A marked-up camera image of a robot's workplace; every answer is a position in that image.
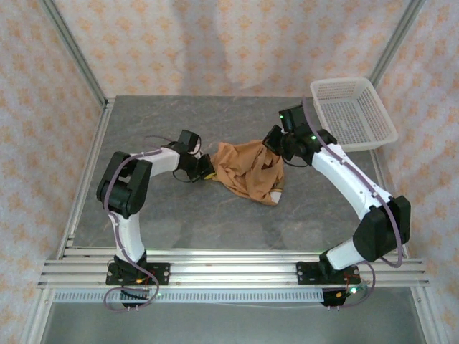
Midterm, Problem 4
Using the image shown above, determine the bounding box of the tan brown t-shirt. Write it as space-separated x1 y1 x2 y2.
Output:
209 140 286 206

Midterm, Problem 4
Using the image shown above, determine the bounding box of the white perforated plastic basket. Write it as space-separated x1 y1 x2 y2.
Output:
309 76 399 154

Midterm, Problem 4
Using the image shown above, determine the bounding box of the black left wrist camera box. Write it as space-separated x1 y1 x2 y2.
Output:
178 130 202 153

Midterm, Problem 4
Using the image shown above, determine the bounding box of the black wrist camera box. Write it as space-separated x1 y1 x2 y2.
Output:
178 130 202 153
278 105 311 132

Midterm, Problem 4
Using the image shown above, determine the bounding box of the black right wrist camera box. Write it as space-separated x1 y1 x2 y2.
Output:
278 105 311 132

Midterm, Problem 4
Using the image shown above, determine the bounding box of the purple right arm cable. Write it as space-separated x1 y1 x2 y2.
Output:
301 96 404 309

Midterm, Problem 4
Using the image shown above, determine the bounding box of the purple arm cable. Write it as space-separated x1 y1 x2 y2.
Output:
301 96 404 309
102 135 180 313

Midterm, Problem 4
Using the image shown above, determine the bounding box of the aluminium mounting rail beam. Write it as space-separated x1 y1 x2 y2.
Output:
37 249 430 287

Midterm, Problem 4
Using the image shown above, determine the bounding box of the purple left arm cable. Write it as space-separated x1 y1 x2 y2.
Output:
102 135 180 313

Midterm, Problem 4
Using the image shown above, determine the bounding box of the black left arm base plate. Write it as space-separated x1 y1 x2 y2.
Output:
105 262 171 287

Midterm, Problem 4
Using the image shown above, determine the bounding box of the slotted grey cable tray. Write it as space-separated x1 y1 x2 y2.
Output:
52 288 326 304

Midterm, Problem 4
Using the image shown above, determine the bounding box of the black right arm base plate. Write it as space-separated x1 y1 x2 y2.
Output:
295 260 361 287

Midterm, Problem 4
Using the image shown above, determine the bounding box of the aluminium frame post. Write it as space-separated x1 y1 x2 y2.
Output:
37 0 108 105
368 0 427 87

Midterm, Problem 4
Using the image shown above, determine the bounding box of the aluminium frame leg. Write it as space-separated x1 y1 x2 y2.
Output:
21 286 55 344
410 286 445 344

